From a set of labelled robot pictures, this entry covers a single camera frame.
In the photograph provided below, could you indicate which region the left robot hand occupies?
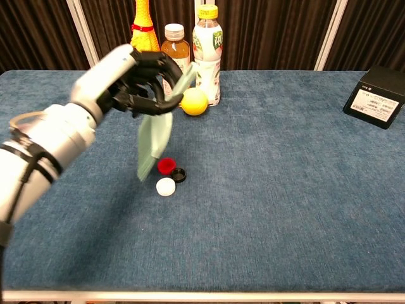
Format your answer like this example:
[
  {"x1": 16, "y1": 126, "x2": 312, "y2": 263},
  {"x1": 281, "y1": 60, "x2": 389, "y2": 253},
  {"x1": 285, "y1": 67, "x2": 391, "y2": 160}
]
[{"x1": 71, "y1": 43, "x2": 184, "y2": 123}]

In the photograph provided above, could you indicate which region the red bottle cap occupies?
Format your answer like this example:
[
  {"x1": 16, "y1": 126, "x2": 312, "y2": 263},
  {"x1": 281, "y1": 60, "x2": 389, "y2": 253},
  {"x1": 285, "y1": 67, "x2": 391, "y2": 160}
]
[{"x1": 157, "y1": 158, "x2": 177, "y2": 175}]

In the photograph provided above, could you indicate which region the amber tea bottle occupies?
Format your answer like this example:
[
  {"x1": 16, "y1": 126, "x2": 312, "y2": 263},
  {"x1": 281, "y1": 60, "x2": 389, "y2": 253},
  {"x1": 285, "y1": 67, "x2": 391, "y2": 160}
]
[{"x1": 160, "y1": 23, "x2": 191, "y2": 99}]

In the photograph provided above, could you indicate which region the white green drink bottle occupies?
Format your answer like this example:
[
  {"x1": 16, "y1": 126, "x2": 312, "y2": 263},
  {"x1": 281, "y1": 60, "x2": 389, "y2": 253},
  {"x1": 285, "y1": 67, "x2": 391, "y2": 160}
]
[{"x1": 192, "y1": 4, "x2": 223, "y2": 107}]

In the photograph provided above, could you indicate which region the black bottle cap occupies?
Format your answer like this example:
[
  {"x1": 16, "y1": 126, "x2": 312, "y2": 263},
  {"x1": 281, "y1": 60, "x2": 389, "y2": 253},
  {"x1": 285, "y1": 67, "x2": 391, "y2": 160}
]
[{"x1": 170, "y1": 167, "x2": 187, "y2": 184}]

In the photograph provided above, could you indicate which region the white bottle cap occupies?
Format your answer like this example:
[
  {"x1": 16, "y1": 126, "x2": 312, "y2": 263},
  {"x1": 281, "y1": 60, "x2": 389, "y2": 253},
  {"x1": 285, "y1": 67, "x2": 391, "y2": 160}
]
[{"x1": 156, "y1": 177, "x2": 177, "y2": 197}]

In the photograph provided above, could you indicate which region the dark pleated curtain panel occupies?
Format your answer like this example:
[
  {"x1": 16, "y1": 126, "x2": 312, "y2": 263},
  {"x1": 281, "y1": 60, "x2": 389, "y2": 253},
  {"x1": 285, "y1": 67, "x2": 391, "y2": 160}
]
[
  {"x1": 324, "y1": 0, "x2": 405, "y2": 72},
  {"x1": 78, "y1": 0, "x2": 199, "y2": 71},
  {"x1": 217, "y1": 0, "x2": 337, "y2": 71},
  {"x1": 0, "y1": 0, "x2": 89, "y2": 74}
]

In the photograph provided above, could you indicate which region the yellow rubber chicken toy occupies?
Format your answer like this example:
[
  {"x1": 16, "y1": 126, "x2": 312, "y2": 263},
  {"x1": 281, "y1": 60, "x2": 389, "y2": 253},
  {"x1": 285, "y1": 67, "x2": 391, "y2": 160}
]
[{"x1": 130, "y1": 0, "x2": 161, "y2": 53}]

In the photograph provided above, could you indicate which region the yellow ball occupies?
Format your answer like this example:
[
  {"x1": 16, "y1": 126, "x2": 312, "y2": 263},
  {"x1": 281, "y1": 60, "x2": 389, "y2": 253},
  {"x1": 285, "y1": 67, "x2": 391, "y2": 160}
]
[{"x1": 180, "y1": 87, "x2": 209, "y2": 117}]

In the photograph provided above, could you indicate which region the blue table cloth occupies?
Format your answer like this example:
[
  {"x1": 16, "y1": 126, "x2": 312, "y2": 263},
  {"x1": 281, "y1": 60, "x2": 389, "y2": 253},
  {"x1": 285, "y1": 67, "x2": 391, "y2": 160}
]
[{"x1": 0, "y1": 69, "x2": 405, "y2": 294}]

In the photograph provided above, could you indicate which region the black box with white label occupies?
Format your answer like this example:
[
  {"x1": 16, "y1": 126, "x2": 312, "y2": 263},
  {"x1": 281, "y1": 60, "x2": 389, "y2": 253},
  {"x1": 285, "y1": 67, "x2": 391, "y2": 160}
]
[{"x1": 342, "y1": 65, "x2": 405, "y2": 130}]

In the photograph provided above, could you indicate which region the white partition frame post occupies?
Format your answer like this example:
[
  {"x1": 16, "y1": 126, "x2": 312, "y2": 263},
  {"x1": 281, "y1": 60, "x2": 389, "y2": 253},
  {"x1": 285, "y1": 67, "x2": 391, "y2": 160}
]
[
  {"x1": 66, "y1": 0, "x2": 101, "y2": 70},
  {"x1": 314, "y1": 0, "x2": 349, "y2": 71}
]

